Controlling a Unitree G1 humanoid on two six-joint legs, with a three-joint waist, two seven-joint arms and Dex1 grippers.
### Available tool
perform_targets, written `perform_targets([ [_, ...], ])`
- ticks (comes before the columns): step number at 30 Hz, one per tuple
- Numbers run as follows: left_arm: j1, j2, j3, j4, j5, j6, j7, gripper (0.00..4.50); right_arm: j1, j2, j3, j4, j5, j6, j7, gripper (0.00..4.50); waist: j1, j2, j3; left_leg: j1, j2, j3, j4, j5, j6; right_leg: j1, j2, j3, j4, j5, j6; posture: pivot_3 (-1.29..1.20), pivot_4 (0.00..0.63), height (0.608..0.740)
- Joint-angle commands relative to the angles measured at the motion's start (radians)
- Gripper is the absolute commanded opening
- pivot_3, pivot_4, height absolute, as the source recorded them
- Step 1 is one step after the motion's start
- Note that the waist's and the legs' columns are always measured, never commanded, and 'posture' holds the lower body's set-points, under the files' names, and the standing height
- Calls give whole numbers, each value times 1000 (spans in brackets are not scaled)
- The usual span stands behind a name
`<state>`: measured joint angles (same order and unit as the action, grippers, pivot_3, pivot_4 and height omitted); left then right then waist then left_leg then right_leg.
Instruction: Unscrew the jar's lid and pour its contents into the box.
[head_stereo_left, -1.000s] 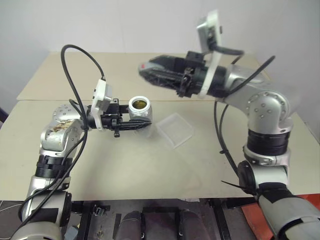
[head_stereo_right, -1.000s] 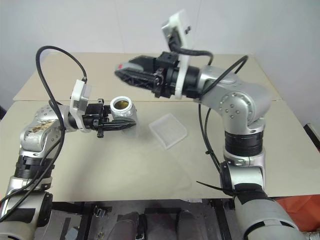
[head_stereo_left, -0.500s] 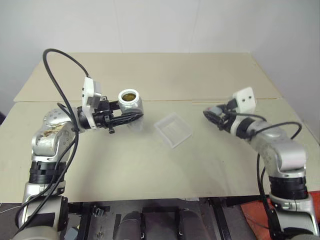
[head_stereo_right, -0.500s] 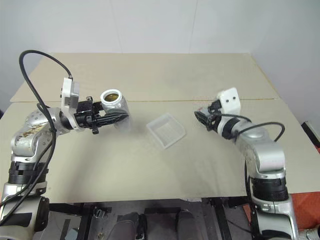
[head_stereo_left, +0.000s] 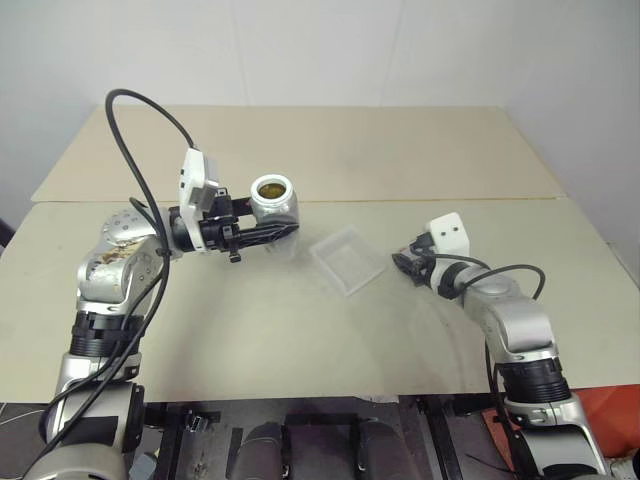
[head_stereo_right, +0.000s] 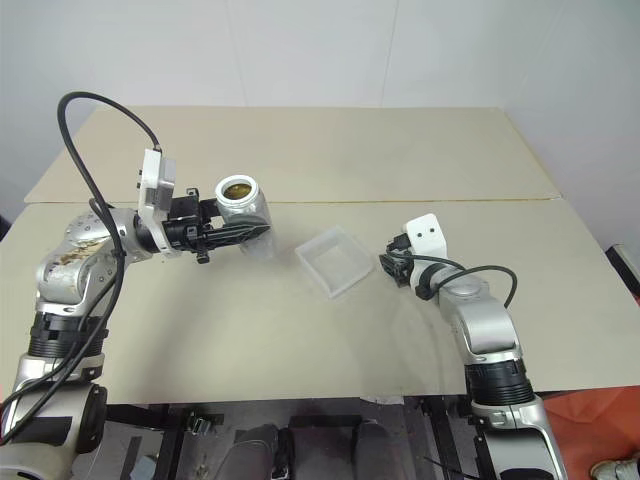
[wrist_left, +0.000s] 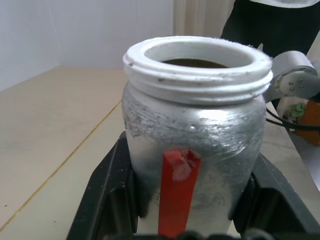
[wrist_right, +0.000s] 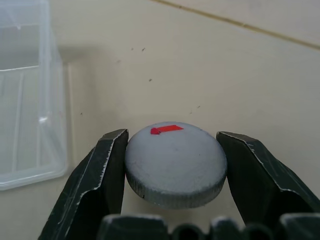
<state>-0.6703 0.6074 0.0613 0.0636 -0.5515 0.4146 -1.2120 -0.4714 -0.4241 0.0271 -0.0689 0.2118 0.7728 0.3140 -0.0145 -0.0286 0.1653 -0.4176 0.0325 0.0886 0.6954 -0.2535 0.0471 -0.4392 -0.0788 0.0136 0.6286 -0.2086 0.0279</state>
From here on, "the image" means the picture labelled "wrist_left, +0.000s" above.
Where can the silver jar with red tape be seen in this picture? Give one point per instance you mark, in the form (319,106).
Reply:
(200,135)

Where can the brown contents of jar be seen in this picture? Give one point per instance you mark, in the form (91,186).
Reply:
(197,63)

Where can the orange box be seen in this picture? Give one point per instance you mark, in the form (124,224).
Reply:
(311,125)

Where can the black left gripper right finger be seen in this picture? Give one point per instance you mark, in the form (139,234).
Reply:
(277,200)

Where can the large black rounded object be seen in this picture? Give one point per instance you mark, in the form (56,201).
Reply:
(262,25)

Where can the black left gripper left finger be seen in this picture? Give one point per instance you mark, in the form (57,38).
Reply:
(112,190)

